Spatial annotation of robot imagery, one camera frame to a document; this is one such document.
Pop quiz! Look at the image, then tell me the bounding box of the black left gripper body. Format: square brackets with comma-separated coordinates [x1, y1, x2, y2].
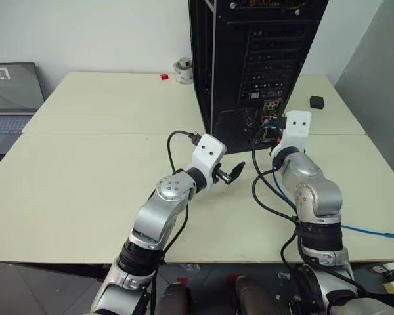
[213, 161, 234, 185]

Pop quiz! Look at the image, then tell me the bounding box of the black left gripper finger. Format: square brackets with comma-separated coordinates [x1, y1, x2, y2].
[230, 161, 246, 181]

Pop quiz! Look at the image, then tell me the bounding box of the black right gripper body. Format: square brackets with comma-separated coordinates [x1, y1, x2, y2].
[271, 115, 288, 130]

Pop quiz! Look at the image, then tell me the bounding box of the blue ethernet cable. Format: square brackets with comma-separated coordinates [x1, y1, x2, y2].
[263, 122, 394, 240]

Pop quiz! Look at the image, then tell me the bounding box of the black computer tower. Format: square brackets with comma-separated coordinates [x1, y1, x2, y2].
[188, 0, 330, 155]

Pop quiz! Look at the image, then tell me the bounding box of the small black box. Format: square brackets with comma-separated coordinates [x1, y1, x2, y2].
[309, 95, 326, 110]

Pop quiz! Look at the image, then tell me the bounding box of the white tape roll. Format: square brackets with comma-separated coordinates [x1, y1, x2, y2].
[173, 57, 195, 86]

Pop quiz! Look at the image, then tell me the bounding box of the dark rounded shape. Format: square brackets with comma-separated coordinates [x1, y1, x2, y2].
[155, 283, 194, 315]
[234, 275, 277, 315]

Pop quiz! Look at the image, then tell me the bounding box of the grey open laptop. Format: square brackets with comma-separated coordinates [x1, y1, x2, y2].
[0, 62, 47, 135]

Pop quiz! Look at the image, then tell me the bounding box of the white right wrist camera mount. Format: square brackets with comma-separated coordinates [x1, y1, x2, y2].
[270, 110, 313, 159]

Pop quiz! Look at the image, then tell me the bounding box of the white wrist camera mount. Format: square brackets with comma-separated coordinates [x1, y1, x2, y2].
[270, 110, 313, 159]
[191, 133, 228, 190]

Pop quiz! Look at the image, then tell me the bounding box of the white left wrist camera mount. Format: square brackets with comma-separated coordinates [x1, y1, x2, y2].
[191, 133, 228, 190]

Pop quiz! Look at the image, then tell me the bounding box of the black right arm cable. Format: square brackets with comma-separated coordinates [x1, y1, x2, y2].
[251, 126, 368, 315]

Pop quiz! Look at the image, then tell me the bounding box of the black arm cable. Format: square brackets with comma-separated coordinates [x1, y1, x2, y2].
[251, 126, 368, 315]
[149, 130, 203, 315]

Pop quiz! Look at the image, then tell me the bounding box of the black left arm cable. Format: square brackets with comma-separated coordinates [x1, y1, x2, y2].
[149, 130, 203, 315]

